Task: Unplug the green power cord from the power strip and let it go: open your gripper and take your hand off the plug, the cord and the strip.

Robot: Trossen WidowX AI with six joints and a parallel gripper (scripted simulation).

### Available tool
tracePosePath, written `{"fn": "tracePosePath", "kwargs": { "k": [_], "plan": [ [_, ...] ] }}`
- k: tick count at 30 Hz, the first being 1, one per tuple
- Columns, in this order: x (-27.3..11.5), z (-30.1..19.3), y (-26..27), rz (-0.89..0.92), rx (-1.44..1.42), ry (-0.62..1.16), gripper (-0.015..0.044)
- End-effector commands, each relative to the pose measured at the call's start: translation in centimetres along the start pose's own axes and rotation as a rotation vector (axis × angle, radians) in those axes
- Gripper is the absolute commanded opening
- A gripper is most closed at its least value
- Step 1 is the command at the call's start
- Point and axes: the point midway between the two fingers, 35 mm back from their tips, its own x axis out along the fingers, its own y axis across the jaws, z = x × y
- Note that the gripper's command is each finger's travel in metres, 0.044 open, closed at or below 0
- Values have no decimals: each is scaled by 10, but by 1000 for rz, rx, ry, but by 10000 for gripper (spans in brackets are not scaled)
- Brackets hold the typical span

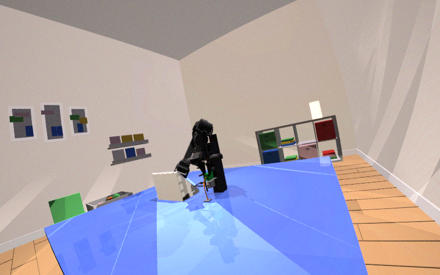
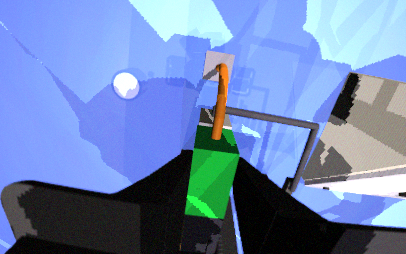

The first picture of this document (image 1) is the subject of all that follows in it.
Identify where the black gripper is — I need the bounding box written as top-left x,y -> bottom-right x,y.
186,145 -> 223,176

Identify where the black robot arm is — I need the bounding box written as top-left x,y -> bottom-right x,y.
174,119 -> 213,178

